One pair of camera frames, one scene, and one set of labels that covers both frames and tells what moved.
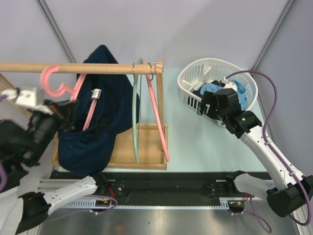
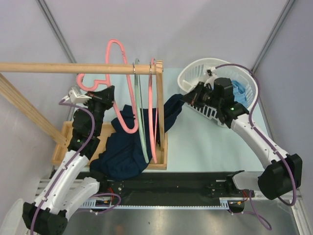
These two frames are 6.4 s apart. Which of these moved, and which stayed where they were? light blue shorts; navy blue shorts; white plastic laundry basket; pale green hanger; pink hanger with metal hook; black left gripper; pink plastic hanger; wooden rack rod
Moved: pink plastic hanger; pink hanger with metal hook; pale green hanger; black left gripper; navy blue shorts
Stayed: white plastic laundry basket; light blue shorts; wooden rack rod
